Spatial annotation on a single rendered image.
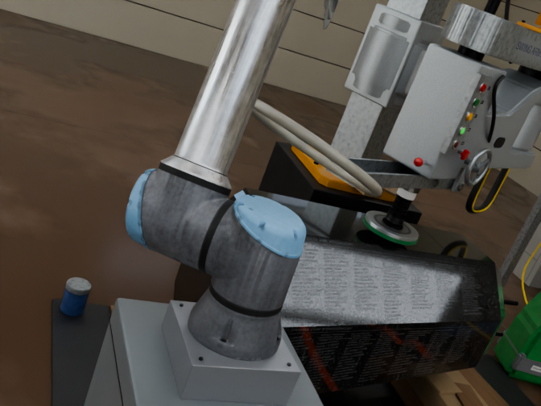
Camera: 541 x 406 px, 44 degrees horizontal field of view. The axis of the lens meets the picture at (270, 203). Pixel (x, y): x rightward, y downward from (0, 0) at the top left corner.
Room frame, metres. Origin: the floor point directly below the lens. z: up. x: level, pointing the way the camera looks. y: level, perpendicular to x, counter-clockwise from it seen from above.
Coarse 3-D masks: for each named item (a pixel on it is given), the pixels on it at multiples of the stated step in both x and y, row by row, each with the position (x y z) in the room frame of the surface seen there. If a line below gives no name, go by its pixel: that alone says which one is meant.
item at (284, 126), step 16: (256, 112) 1.97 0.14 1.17; (272, 112) 1.68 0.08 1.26; (272, 128) 2.04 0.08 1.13; (288, 128) 1.65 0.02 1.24; (304, 128) 1.65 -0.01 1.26; (304, 144) 2.07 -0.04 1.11; (320, 144) 1.63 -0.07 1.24; (320, 160) 2.05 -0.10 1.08; (336, 160) 1.63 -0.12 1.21; (352, 176) 1.99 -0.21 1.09; (368, 176) 1.69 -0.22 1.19; (368, 192) 1.88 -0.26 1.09
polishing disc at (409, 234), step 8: (368, 216) 2.36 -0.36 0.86; (376, 216) 2.40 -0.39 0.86; (384, 216) 2.43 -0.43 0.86; (376, 224) 2.31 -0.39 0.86; (384, 224) 2.34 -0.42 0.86; (408, 224) 2.45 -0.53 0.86; (384, 232) 2.28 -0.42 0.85; (392, 232) 2.29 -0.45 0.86; (400, 232) 2.32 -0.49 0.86; (408, 232) 2.35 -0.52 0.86; (416, 232) 2.39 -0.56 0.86; (408, 240) 2.29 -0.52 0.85
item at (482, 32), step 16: (448, 16) 2.36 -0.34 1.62; (464, 16) 2.28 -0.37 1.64; (480, 16) 2.26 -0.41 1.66; (496, 16) 2.26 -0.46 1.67; (448, 32) 2.31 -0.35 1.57; (464, 32) 2.27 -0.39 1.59; (480, 32) 2.25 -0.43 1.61; (496, 32) 2.26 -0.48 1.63; (512, 32) 2.30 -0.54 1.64; (528, 32) 2.39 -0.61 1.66; (464, 48) 2.35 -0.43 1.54; (480, 48) 2.25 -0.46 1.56; (496, 48) 2.27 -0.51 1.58; (512, 48) 2.34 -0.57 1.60; (528, 48) 2.43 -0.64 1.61; (528, 64) 2.48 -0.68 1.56
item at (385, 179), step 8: (352, 160) 2.13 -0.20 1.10; (360, 160) 2.17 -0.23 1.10; (368, 160) 2.21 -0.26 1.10; (376, 160) 2.24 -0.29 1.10; (384, 160) 2.29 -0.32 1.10; (392, 160) 2.34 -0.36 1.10; (368, 168) 2.22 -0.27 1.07; (376, 168) 2.26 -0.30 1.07; (384, 168) 2.30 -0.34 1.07; (392, 168) 2.34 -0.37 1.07; (400, 168) 2.38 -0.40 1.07; (376, 176) 2.06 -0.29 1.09; (384, 176) 2.10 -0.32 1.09; (392, 176) 2.14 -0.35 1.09; (400, 176) 2.18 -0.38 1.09; (408, 176) 2.22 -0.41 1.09; (416, 176) 2.26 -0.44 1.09; (456, 176) 2.51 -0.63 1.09; (384, 184) 2.12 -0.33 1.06; (392, 184) 2.16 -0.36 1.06; (400, 184) 2.20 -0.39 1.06; (408, 184) 2.24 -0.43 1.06; (416, 184) 2.28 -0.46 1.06; (424, 184) 2.32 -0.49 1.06; (432, 184) 2.37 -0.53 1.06; (440, 184) 2.42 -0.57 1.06; (448, 184) 2.47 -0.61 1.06
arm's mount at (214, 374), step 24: (168, 312) 1.19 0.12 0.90; (168, 336) 1.15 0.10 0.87; (192, 336) 1.10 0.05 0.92; (192, 360) 1.02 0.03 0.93; (216, 360) 1.04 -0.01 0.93; (240, 360) 1.07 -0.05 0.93; (264, 360) 1.10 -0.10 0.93; (288, 360) 1.13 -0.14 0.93; (192, 384) 1.01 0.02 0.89; (216, 384) 1.03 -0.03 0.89; (240, 384) 1.05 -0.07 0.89; (264, 384) 1.07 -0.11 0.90; (288, 384) 1.09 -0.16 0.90
